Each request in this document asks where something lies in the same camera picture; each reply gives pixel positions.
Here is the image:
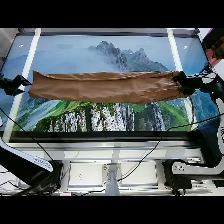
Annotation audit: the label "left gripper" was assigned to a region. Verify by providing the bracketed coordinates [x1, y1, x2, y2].
[3, 74, 33, 97]

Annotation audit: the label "heap of clothes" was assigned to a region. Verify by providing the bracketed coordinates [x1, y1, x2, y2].
[200, 27, 224, 63]

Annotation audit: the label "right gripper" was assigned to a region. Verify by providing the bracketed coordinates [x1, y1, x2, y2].
[172, 70, 202, 97]

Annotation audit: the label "tan pants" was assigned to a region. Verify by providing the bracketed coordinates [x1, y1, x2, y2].
[28, 69, 192, 105]

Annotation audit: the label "silver frame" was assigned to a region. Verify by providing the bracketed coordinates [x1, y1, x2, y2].
[6, 139, 224, 197]

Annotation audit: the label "black cable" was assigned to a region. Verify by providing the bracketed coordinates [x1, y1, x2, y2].
[117, 112, 224, 184]
[0, 107, 56, 163]

